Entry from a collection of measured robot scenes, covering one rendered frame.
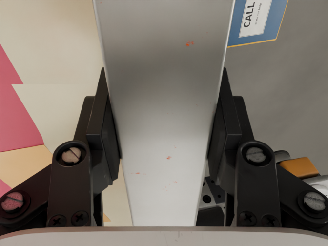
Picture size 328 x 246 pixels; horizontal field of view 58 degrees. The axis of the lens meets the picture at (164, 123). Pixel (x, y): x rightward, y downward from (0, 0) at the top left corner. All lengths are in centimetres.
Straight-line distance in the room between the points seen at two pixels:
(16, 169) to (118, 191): 7
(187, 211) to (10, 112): 11
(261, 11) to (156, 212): 38
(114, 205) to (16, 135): 9
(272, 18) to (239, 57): 139
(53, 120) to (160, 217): 8
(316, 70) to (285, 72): 25
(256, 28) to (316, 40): 166
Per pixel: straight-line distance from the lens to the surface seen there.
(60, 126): 17
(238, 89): 206
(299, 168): 62
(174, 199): 16
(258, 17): 49
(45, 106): 16
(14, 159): 21
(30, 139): 19
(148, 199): 16
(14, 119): 18
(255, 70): 202
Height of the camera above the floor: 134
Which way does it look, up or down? 41 degrees down
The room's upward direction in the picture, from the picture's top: 159 degrees clockwise
